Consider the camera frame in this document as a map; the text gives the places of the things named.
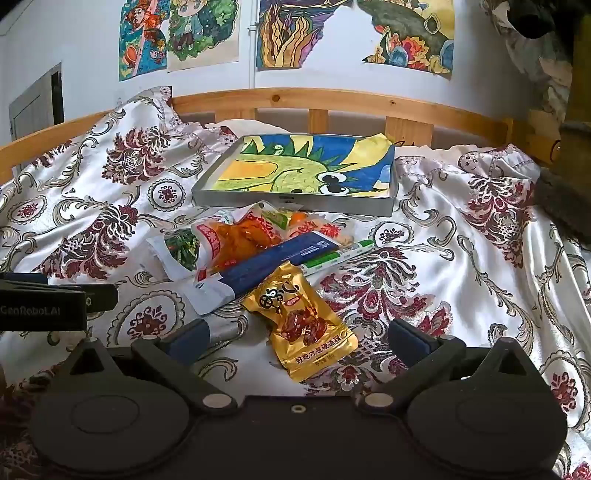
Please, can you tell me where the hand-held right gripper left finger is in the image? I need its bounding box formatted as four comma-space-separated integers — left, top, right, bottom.
69, 318, 238, 414

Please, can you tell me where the cartoon girl wall poster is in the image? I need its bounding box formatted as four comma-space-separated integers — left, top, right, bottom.
119, 0, 170, 83

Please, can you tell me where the navy and white snack packet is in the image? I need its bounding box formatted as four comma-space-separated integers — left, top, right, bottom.
178, 231, 343, 317

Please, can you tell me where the grey panelled door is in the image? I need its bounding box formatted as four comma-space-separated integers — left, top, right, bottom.
9, 62, 64, 140

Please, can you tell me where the colourful dragon drawing sheet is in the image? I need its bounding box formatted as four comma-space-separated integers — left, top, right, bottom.
211, 134, 394, 198

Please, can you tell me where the orange clear snack packet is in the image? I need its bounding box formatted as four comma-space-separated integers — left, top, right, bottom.
191, 205, 283, 283

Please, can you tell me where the green cartoon figure wall poster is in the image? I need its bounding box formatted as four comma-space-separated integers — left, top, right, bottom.
166, 0, 241, 73

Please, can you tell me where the floral satin blanket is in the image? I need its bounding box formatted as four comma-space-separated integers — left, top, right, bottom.
0, 85, 591, 480

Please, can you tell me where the floral hanging cloth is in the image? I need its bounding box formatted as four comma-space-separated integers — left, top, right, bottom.
480, 0, 575, 121

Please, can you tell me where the torn colourful wall poster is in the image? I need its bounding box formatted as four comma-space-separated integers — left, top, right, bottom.
358, 0, 456, 80

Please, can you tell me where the green and white stick packet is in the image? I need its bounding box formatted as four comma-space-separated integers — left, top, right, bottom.
298, 239, 375, 278

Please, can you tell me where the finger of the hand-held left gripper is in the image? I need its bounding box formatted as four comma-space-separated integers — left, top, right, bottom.
85, 283, 119, 315

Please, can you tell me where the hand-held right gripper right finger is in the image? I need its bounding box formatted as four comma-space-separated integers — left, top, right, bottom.
358, 318, 541, 414

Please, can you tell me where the green seaweed snack packet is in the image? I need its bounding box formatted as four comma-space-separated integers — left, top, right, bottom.
145, 231, 205, 282

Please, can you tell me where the white wall pipe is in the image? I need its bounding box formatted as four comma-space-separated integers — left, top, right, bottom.
249, 0, 257, 89

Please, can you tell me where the dark fuzzy cloth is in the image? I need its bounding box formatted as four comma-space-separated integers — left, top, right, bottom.
536, 166, 591, 247

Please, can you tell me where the golden snack packet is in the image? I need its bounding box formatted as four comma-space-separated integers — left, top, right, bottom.
241, 261, 360, 383

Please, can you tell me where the flame pattern wall poster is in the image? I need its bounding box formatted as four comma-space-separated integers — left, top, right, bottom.
256, 0, 357, 72

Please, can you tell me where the grey metal tray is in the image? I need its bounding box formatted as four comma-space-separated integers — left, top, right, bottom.
191, 133, 399, 217

